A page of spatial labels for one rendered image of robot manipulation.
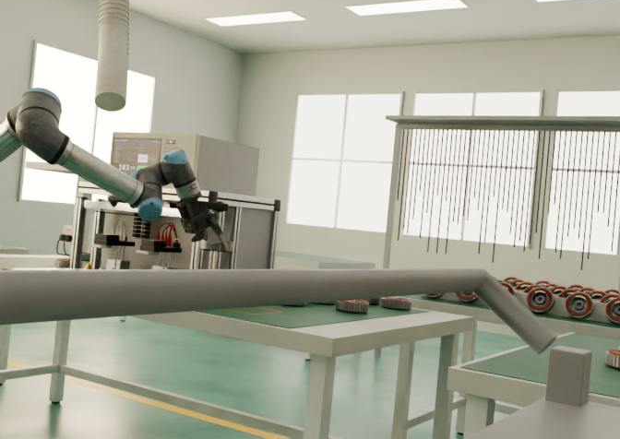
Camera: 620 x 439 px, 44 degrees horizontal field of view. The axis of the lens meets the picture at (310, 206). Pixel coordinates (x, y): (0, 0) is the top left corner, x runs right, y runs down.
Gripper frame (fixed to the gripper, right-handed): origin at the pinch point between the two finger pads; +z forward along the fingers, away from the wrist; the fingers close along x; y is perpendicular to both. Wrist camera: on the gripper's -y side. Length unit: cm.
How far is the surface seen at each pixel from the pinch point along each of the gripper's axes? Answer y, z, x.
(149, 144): -12, -33, -47
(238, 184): -35, -6, -36
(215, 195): -14.0, -11.8, -15.7
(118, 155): -5, -32, -62
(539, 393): 3, 21, 124
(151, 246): 9.4, -2.3, -31.0
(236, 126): -424, 94, -701
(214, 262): -5.5, 10.8, -19.2
